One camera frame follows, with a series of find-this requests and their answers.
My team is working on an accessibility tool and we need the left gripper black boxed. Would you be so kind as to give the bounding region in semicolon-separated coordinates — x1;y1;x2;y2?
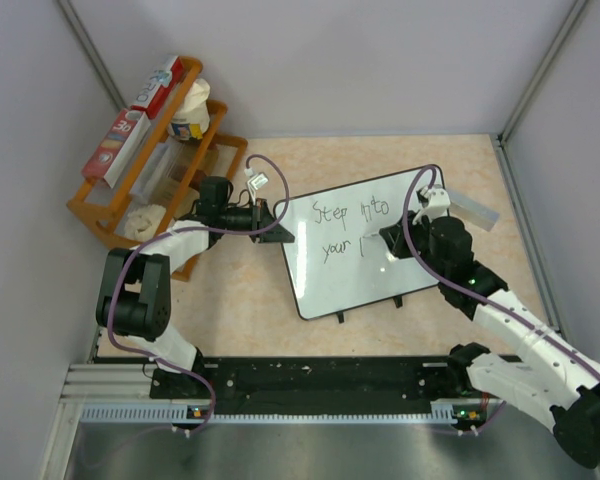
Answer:
220;199;293;244

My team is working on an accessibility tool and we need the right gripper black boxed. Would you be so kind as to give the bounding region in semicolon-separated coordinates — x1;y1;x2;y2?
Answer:
382;209;448;280

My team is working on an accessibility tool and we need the white whiteboard black frame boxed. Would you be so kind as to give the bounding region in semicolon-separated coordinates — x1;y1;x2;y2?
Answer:
273;167;436;320

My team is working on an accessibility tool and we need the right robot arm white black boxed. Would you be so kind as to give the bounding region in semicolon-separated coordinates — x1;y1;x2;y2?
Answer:
379;213;600;469

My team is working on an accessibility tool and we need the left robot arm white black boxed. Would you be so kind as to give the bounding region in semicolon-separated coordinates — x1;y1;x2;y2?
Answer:
96;172;295;397

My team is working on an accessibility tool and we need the grey whiteboard eraser block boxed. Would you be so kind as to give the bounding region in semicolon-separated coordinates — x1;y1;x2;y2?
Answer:
447;189;500;232

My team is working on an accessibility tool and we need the clear box of brown items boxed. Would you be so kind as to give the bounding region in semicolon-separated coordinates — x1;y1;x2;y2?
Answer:
130;138;219;218

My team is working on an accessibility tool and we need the orange wooden rack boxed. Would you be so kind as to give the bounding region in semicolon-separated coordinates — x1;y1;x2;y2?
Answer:
65;55;249;283

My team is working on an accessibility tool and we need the red white foil box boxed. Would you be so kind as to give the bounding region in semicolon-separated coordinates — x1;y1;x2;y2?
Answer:
129;55;185;119

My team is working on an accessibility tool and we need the red white wrap box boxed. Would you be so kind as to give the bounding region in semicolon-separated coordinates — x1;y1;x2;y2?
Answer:
81;108;150;188

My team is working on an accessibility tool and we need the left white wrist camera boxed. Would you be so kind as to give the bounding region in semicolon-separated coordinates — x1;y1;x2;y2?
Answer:
244;168;269;192

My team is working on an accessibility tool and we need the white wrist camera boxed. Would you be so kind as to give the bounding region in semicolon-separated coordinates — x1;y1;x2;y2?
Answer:
411;185;451;225
244;168;269;192

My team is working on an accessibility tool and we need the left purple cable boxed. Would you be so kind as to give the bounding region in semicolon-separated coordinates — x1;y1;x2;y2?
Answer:
105;153;289;434

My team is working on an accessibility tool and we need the purple cable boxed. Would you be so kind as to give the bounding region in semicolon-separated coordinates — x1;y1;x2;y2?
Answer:
402;164;600;471
105;153;289;434

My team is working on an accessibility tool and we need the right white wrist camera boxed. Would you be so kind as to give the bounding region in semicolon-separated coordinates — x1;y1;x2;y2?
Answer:
411;185;451;225

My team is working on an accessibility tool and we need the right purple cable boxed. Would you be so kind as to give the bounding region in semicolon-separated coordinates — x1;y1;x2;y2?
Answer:
402;164;600;471

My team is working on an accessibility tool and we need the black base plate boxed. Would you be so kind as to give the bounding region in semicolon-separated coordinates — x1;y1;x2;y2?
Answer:
149;354;481;416

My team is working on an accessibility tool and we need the grey slotted cable duct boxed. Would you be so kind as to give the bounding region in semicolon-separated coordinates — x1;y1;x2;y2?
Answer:
79;403;486;425

